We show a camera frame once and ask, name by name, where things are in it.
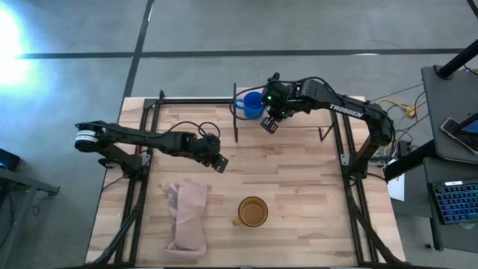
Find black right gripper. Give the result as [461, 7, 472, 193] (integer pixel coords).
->
[261, 72, 300, 121]

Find small blue mug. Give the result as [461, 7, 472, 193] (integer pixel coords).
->
[234, 90, 267, 121]

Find wooden shelf with black legs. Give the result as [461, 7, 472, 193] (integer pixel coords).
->
[232, 81, 337, 143]

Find pink folded cloth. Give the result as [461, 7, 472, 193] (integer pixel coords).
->
[161, 179, 209, 259]

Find white paper sheet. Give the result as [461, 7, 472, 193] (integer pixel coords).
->
[386, 173, 406, 202]

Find dark grey side desk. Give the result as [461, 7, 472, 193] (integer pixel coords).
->
[420, 65, 478, 252]

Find dark smartphone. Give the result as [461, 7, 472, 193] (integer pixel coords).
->
[439, 117, 478, 155]

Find black round pole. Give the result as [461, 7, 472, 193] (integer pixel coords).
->
[435, 37, 478, 80]

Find grey metal stand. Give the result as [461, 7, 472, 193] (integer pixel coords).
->
[0, 167, 61, 199]

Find tablet with blue screen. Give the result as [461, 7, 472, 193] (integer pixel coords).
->
[459, 111, 478, 137]

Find dark laptop with blue light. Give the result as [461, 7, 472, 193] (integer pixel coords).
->
[0, 148, 22, 173]

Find blue backlit keyboard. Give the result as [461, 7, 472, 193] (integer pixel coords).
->
[429, 179, 478, 226]

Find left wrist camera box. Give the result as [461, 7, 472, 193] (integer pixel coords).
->
[212, 154, 229, 174]

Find black aluminium table frame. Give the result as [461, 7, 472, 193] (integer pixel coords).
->
[87, 81, 412, 269]

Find yellow cable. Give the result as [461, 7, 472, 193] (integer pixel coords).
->
[380, 97, 418, 119]

